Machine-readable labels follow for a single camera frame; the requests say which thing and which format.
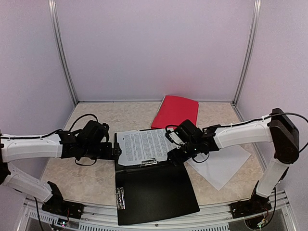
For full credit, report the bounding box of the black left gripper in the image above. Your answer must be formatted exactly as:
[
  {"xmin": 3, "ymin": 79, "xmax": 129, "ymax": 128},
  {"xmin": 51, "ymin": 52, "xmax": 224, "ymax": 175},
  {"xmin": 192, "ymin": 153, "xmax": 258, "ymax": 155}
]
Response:
[{"xmin": 82, "ymin": 141, "xmax": 121, "ymax": 160}]

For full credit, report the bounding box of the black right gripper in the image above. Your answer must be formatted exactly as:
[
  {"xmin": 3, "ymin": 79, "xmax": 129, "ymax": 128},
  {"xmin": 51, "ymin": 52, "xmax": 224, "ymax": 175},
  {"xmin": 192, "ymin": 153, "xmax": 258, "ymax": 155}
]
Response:
[{"xmin": 167, "ymin": 141, "xmax": 199, "ymax": 167}]

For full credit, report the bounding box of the white paper sheet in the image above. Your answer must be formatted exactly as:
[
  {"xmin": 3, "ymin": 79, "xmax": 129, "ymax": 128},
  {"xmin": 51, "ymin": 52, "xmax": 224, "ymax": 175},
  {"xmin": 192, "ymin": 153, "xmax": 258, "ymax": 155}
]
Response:
[{"xmin": 187, "ymin": 145, "xmax": 251, "ymax": 191}]

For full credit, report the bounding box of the red file folder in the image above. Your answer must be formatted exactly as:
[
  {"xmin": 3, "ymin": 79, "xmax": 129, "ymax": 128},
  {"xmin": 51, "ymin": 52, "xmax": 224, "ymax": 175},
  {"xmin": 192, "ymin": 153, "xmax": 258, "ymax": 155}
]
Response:
[{"xmin": 151, "ymin": 95, "xmax": 199, "ymax": 129}]

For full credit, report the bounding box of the printed text paper sheet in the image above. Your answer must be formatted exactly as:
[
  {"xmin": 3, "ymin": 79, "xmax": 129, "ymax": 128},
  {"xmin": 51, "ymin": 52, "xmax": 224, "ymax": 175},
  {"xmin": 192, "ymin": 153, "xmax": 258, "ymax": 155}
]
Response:
[{"xmin": 115, "ymin": 129, "xmax": 178, "ymax": 166}]

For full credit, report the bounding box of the black book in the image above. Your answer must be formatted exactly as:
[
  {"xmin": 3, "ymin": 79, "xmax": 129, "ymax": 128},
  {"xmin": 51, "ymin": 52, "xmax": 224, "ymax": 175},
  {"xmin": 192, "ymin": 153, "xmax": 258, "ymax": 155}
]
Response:
[{"xmin": 114, "ymin": 129, "xmax": 201, "ymax": 226}]

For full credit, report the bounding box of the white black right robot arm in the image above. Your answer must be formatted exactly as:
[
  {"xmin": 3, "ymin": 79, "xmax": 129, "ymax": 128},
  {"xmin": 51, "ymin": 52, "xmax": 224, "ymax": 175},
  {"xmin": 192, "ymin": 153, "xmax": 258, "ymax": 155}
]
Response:
[{"xmin": 165, "ymin": 108, "xmax": 303, "ymax": 214}]

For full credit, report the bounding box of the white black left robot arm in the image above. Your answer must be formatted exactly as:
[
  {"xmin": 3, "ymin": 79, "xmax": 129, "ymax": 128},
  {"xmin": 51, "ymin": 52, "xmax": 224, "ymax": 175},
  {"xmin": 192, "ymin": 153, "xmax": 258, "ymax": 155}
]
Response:
[{"xmin": 0, "ymin": 120, "xmax": 121, "ymax": 214}]

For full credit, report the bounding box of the black folder centre clip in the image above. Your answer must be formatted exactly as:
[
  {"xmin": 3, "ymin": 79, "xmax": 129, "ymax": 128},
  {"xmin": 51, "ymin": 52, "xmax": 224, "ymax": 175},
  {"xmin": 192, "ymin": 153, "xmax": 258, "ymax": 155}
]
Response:
[{"xmin": 139, "ymin": 158, "xmax": 158, "ymax": 167}]

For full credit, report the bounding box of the black folder edge clip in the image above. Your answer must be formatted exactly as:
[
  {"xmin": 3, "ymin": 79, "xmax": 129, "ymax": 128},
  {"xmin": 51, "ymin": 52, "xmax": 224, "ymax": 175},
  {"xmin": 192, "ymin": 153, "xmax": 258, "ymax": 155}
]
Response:
[{"xmin": 115, "ymin": 187, "xmax": 126, "ymax": 210}]

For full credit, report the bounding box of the right camera cable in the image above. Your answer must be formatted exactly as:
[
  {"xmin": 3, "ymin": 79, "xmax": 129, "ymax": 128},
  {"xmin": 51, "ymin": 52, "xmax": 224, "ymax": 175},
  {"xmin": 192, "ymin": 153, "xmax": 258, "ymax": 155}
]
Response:
[{"xmin": 165, "ymin": 124, "xmax": 210, "ymax": 164}]

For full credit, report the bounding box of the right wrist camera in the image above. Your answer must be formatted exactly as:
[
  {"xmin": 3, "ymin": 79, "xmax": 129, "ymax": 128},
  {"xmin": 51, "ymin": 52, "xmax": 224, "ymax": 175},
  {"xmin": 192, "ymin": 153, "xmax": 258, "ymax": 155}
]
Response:
[{"xmin": 165, "ymin": 130, "xmax": 182, "ymax": 147}]

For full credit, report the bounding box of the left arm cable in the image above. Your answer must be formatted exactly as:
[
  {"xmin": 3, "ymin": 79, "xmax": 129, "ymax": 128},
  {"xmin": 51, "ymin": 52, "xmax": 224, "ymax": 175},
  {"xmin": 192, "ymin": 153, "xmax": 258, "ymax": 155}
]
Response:
[{"xmin": 0, "ymin": 113, "xmax": 114, "ymax": 167}]

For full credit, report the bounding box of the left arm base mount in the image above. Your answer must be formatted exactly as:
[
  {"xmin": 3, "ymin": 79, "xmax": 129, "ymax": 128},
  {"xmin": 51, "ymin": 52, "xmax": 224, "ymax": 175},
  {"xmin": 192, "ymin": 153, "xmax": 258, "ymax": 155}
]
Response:
[{"xmin": 42, "ymin": 199, "xmax": 84, "ymax": 219}]

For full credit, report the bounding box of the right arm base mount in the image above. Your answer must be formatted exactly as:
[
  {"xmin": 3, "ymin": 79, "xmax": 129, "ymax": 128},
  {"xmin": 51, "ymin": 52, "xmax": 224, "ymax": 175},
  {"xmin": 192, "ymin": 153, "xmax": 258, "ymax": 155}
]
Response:
[{"xmin": 230, "ymin": 199, "xmax": 272, "ymax": 218}]

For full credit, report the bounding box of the aluminium front rail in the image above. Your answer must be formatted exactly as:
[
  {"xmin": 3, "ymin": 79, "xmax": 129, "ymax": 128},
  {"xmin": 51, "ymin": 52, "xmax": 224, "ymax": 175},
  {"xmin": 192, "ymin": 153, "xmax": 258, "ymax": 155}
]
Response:
[{"xmin": 16, "ymin": 191, "xmax": 297, "ymax": 231}]

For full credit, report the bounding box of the left aluminium corner post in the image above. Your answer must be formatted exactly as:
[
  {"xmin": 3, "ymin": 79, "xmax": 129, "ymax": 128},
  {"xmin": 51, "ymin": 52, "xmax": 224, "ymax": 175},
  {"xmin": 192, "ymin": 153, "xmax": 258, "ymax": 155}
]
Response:
[{"xmin": 48, "ymin": 0, "xmax": 79, "ymax": 106}]

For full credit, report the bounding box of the aluminium corner post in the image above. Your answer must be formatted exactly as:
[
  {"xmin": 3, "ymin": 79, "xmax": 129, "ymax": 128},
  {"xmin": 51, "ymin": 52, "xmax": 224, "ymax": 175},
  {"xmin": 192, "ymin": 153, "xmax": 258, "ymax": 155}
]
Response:
[
  {"xmin": 48, "ymin": 0, "xmax": 79, "ymax": 106},
  {"xmin": 233, "ymin": 0, "xmax": 261, "ymax": 106}
]

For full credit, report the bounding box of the right aluminium corner post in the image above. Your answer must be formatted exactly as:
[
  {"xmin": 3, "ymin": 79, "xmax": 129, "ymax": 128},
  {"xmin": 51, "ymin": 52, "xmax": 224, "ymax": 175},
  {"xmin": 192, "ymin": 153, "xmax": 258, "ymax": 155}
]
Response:
[{"xmin": 233, "ymin": 0, "xmax": 261, "ymax": 106}]

